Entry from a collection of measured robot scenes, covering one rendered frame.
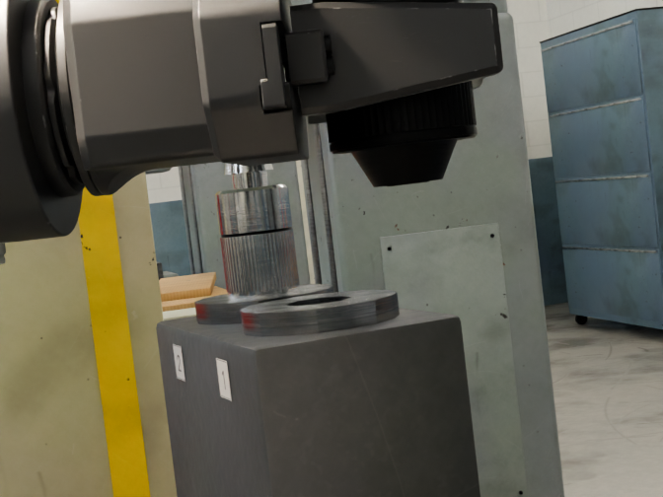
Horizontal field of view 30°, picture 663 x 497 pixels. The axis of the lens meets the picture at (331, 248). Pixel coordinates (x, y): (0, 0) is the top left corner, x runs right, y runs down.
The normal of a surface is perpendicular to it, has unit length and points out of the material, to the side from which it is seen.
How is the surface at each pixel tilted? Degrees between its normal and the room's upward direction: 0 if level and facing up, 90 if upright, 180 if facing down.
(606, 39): 90
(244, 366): 90
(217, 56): 90
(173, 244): 90
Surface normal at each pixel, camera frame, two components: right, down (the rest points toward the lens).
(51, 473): 0.24, 0.02
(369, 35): -0.01, 0.06
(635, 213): -0.96, 0.12
